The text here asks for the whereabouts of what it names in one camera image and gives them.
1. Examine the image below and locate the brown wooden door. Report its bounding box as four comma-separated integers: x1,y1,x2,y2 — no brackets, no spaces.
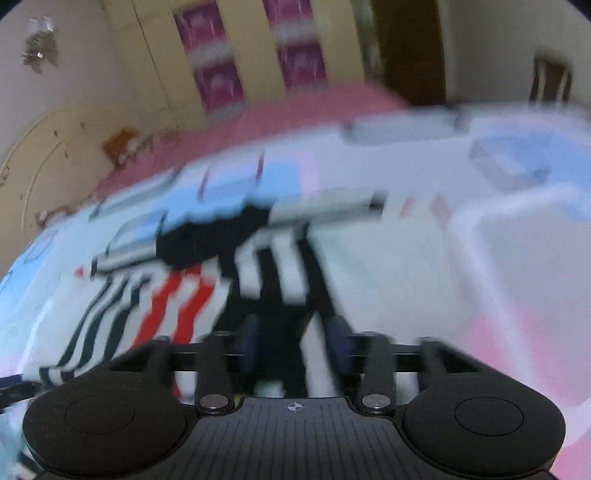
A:
372,0,448,108

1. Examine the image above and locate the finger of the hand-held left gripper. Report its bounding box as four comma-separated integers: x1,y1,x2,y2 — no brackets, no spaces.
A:
0,376,38,409

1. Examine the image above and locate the printed blanket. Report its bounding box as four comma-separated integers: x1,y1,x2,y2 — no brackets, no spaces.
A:
0,104,591,480

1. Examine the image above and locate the purple wall poster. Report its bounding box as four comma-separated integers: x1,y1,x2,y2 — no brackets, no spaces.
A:
174,8,228,54
277,41,328,92
193,62,245,112
262,0,315,37

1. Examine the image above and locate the pink bedsheet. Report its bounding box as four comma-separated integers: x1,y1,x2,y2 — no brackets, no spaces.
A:
92,85,407,199

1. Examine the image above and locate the cream wooden headboard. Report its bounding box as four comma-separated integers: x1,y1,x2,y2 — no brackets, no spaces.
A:
0,105,118,238

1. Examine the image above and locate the cream wardrobe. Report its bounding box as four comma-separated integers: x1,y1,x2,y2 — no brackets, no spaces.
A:
104,0,372,127

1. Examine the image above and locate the brown patterned pillow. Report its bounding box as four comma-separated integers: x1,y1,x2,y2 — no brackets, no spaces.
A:
102,127,140,163

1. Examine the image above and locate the brown wooden chair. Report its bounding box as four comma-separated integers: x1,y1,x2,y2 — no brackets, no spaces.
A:
529,48,573,108

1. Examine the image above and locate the ceiling chandelier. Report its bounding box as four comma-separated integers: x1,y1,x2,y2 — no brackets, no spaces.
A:
21,16,62,73

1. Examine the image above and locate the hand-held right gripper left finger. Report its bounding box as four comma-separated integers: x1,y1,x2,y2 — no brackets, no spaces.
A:
108,316,264,414

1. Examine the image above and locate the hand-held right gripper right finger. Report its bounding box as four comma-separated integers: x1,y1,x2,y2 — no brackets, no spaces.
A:
323,316,483,416

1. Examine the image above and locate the striped knit sweater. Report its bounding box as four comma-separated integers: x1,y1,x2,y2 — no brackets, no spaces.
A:
23,208,352,398

